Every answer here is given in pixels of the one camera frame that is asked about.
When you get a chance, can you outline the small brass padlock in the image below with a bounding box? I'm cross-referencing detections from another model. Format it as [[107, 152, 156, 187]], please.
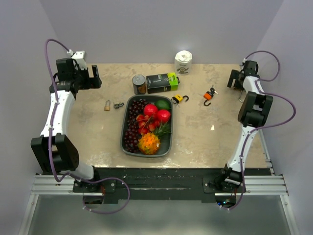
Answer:
[[104, 100, 111, 111]]

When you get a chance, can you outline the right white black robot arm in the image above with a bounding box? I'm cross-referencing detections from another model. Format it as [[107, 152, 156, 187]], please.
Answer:
[[215, 59, 273, 192]]

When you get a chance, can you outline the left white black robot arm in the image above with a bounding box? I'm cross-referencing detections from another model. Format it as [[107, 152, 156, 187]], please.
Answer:
[[31, 51, 102, 192]]

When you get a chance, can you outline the tin can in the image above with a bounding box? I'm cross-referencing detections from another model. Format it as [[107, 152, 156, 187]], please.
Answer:
[[132, 74, 146, 95]]

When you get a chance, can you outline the dark red grape bunch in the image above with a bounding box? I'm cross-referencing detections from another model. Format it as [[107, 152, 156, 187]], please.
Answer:
[[122, 98, 147, 153]]

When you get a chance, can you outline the toilet paper roll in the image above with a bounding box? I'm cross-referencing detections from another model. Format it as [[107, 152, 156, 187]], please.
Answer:
[[174, 50, 193, 75]]

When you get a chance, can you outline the red pomegranate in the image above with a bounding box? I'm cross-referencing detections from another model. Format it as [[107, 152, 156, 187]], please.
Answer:
[[143, 104, 158, 117]]

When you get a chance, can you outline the black green box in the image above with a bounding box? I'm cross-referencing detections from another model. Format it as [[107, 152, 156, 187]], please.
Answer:
[[146, 72, 180, 94]]

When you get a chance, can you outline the yellow black padlock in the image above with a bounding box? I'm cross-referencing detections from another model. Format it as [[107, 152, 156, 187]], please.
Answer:
[[171, 94, 189, 105]]

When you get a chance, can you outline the red cherries bunch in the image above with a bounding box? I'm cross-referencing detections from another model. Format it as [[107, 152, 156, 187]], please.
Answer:
[[136, 114, 160, 136]]

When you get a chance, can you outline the green avocado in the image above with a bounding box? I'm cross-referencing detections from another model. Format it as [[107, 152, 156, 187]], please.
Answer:
[[155, 100, 171, 110]]

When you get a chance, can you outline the red apple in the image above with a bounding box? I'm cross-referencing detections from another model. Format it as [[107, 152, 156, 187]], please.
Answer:
[[157, 109, 171, 123]]

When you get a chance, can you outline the orange dragon fruit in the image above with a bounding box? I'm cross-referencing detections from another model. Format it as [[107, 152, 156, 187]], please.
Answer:
[[137, 133, 160, 155]]

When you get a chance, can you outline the dark grey fruit tray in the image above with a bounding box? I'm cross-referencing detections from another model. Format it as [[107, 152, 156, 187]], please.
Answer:
[[120, 95, 174, 158]]

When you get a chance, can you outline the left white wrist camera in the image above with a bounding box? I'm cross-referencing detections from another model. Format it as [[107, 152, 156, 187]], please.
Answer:
[[71, 50, 88, 70]]

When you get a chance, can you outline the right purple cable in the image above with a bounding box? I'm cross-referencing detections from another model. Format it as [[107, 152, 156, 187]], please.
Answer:
[[220, 50, 297, 211]]

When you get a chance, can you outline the purple cable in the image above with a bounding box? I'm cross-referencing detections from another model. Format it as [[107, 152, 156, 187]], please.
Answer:
[[220, 50, 297, 211], [44, 38, 131, 215]]

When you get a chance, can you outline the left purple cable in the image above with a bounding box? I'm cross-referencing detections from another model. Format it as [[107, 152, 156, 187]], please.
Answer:
[[44, 38, 131, 215]]

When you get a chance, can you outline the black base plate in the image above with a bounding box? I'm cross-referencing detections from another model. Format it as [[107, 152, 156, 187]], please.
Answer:
[[69, 167, 272, 204]]

